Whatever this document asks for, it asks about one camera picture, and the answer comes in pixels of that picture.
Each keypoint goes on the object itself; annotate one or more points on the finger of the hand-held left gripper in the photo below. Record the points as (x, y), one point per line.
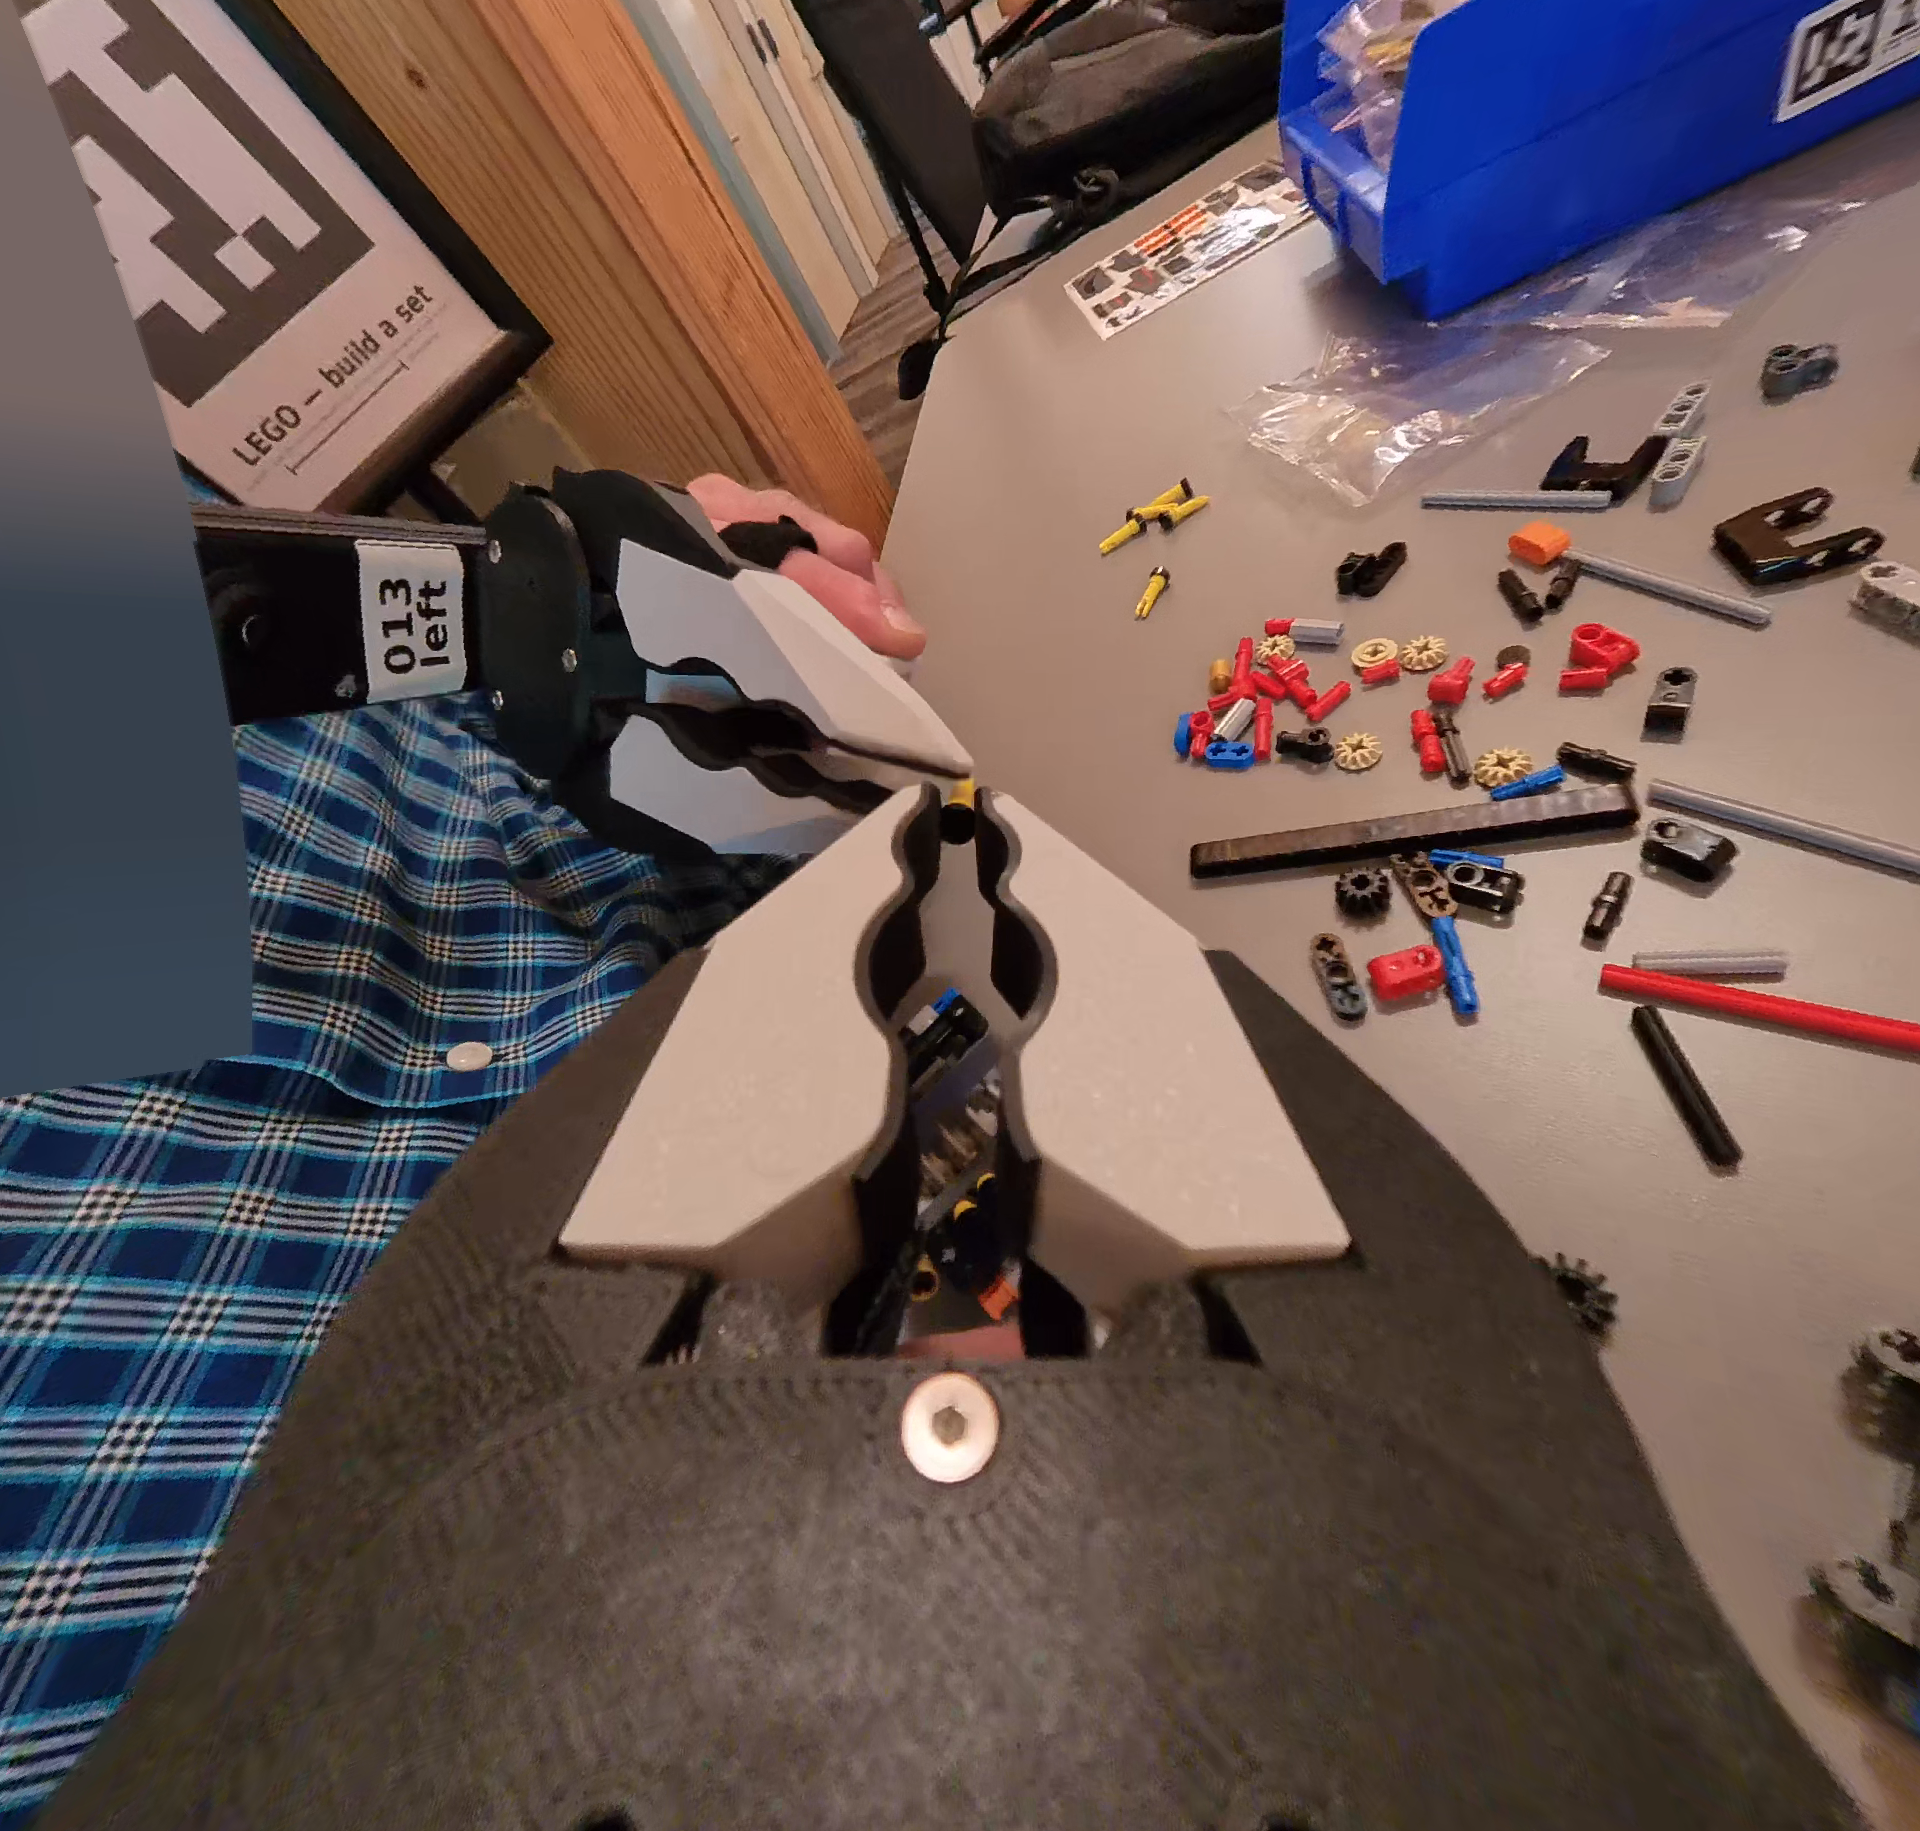
(705, 797)
(810, 661)

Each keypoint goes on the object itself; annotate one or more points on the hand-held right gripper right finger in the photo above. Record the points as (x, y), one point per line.
(1186, 1097)

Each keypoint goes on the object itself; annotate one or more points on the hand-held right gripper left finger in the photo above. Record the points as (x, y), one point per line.
(721, 1097)

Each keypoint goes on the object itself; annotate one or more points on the yellow lego pin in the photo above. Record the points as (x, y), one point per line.
(960, 808)
(1178, 503)
(1127, 531)
(1155, 594)

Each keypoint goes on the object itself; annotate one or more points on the small lego engine assembly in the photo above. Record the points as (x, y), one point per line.
(946, 1022)

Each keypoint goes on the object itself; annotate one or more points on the person's left forearm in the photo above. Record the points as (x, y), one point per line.
(451, 812)

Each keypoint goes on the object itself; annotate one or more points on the thin black lego liftarm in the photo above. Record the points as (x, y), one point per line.
(1336, 977)
(1421, 883)

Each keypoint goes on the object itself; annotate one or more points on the small black lego gear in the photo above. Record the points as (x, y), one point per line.
(1583, 1295)
(1365, 894)

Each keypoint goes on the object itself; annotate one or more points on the blue lego axle pin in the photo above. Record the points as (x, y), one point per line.
(1456, 966)

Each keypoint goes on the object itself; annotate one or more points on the long black lego beam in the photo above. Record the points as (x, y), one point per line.
(1411, 834)

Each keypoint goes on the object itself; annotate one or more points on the black lego pin connector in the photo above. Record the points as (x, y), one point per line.
(1305, 745)

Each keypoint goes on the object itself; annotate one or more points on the tan lego gear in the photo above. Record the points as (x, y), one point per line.
(1501, 768)

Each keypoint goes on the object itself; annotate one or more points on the black lego pin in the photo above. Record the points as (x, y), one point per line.
(1608, 904)
(1596, 761)
(1561, 581)
(1519, 596)

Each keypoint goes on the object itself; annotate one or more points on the black lego axle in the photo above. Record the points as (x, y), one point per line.
(1688, 1090)

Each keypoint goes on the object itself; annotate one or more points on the short grey lego axle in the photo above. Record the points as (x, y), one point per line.
(1710, 961)

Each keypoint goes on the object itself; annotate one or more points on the lego sticker sheet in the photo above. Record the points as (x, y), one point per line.
(1186, 249)

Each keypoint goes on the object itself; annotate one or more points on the black double lego connector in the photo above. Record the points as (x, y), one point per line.
(1372, 569)

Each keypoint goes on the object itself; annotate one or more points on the red lego axle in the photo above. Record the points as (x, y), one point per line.
(1755, 1006)

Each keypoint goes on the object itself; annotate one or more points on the red angled lego connector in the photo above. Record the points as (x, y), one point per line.
(1603, 654)

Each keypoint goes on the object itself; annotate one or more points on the orange lego connector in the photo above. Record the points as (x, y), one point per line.
(1538, 543)

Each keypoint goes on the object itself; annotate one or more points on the long grey lego axle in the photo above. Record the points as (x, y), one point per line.
(1665, 589)
(1516, 500)
(1784, 826)

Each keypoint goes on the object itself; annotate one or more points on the large lego chassis assembly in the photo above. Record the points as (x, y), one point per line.
(1875, 1389)

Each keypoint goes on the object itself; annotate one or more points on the black angled lego liftarm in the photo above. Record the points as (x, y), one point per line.
(1597, 469)

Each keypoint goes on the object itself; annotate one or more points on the grey lego beam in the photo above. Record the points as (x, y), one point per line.
(1681, 469)
(1690, 409)

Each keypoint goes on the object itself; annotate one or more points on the light grey lego liftarm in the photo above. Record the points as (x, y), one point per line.
(1888, 594)

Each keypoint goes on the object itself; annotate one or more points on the clear bags with lego parts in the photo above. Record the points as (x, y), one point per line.
(1411, 17)

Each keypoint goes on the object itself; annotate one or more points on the dark grey lego connector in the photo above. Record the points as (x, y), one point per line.
(1801, 371)

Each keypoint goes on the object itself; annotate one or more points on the person's left hand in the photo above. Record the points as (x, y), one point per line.
(855, 587)

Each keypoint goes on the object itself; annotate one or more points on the framed black white poster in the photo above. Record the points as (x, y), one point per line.
(271, 211)

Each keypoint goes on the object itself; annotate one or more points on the blue plaid shirt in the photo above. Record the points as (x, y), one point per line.
(226, 1262)

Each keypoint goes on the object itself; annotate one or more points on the wooden column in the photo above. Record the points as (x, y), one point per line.
(601, 182)

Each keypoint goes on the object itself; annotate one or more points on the black folding chair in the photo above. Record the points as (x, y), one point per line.
(886, 122)

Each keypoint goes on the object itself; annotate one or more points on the empty clear plastic bag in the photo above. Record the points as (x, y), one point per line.
(1681, 271)
(1411, 414)

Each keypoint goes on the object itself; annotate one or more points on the black backpack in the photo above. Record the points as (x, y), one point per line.
(1126, 91)

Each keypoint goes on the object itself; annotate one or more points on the blue plastic bin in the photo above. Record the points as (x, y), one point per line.
(1576, 91)

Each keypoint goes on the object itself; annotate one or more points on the large black lego bracket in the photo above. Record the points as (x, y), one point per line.
(1793, 538)

